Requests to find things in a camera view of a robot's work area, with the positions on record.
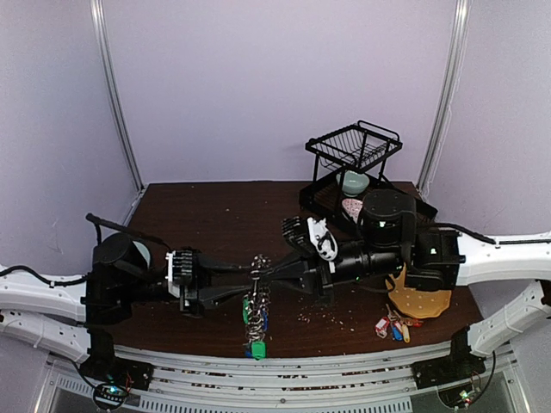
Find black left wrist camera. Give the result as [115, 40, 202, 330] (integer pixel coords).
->
[172, 249, 198, 287]

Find blue key tag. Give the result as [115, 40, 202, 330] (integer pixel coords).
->
[391, 325, 403, 342]

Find right aluminium frame post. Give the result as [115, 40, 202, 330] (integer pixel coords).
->
[417, 0, 472, 198]

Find green key tag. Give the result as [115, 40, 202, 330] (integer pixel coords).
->
[251, 341, 267, 360]
[242, 299, 250, 325]

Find aluminium corner frame post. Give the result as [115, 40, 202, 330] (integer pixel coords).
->
[88, 0, 145, 190]

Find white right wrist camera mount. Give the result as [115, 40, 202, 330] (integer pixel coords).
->
[306, 217, 338, 262]

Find teal ceramic bowl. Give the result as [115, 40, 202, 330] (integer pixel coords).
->
[335, 170, 370, 197]

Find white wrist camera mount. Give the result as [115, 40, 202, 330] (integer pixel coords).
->
[306, 217, 338, 262]
[165, 251, 180, 299]

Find yellow key tag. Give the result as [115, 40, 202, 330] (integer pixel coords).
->
[401, 324, 411, 343]

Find black wire dish rack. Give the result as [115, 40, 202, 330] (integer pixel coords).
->
[298, 120, 439, 236]

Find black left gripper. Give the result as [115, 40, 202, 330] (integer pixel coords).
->
[121, 245, 253, 318]

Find teal plate with flower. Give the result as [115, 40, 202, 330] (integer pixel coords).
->
[133, 241, 152, 268]

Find pink patterned dish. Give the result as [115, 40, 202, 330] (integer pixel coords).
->
[341, 198, 363, 224]

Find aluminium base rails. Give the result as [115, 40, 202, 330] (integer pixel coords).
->
[30, 342, 535, 412]

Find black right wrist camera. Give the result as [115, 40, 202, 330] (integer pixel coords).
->
[281, 216, 317, 258]

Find yellow dotted plate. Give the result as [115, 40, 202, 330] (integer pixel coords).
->
[385, 272, 452, 319]

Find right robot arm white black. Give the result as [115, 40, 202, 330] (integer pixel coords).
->
[260, 189, 550, 380]

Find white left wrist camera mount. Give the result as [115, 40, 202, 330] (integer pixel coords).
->
[165, 251, 180, 299]

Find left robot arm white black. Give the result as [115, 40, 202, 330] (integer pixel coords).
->
[1, 232, 250, 382]

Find red key tag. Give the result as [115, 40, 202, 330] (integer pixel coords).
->
[375, 317, 390, 339]

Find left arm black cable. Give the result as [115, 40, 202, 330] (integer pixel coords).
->
[84, 213, 173, 250]

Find grey disc keyring organizer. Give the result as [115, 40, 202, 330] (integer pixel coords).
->
[243, 255, 270, 360]

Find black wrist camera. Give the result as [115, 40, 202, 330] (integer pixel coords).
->
[172, 249, 198, 287]
[281, 216, 317, 258]

